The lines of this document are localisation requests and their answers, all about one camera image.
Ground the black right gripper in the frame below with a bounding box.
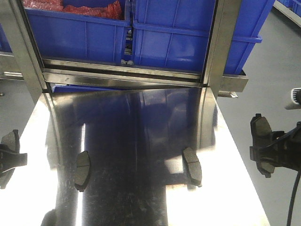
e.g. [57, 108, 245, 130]
[261, 122, 301, 171]

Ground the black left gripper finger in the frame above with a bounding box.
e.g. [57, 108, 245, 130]
[0, 144, 27, 177]

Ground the grey brake pad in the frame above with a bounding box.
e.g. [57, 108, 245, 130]
[0, 129, 20, 189]
[250, 113, 275, 178]
[182, 147, 202, 187]
[74, 151, 91, 192]

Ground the blue plastic bin left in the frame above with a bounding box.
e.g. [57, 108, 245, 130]
[25, 0, 131, 64]

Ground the blue plastic bin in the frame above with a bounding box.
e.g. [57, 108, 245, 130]
[25, 0, 131, 64]
[132, 0, 274, 74]

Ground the blue plastic bin right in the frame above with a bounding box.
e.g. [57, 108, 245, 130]
[132, 0, 274, 74]

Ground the red mesh bag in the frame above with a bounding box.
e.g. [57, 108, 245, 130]
[22, 0, 123, 20]

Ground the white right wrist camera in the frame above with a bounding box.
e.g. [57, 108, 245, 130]
[284, 88, 301, 110]

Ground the stainless steel rack frame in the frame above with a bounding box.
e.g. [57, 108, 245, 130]
[0, 0, 241, 102]

